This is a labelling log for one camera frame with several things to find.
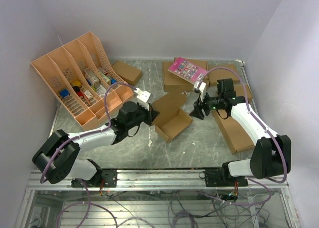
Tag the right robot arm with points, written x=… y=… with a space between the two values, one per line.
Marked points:
x=272 y=152

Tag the yellow toy block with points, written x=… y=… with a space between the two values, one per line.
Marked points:
x=76 y=83

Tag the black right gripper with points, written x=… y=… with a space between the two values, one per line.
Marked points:
x=197 y=112

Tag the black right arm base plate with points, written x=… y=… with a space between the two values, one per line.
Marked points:
x=219 y=177

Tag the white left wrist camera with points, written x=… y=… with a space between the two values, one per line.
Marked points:
x=143 y=98

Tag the big brown box front right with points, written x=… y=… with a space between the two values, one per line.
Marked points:
x=235 y=136

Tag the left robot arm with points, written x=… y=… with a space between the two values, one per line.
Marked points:
x=57 y=157

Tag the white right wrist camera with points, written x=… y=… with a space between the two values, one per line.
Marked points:
x=200 y=88

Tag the cardboard box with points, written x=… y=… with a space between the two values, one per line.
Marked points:
x=172 y=119

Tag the aluminium mounting rail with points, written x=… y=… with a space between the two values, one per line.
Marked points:
x=134 y=180

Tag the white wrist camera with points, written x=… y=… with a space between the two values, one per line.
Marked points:
x=200 y=88
x=143 y=98

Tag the large brown box under book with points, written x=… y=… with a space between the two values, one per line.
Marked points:
x=172 y=82

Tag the pink children's book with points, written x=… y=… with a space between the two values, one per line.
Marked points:
x=187 y=70

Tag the peach plastic file organizer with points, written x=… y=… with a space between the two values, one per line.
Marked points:
x=66 y=64

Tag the red toy block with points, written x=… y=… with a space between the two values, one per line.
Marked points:
x=80 y=94

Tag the brown box back right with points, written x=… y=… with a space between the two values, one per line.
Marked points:
x=222 y=74

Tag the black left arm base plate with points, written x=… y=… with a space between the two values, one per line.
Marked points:
x=107 y=178

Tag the small brown box right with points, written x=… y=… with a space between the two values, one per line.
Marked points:
x=240 y=91

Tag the small brown box by organizer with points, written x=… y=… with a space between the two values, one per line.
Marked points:
x=128 y=73

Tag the small printed carton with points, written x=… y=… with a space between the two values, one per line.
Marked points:
x=93 y=79

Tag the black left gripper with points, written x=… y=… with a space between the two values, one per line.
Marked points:
x=151 y=114

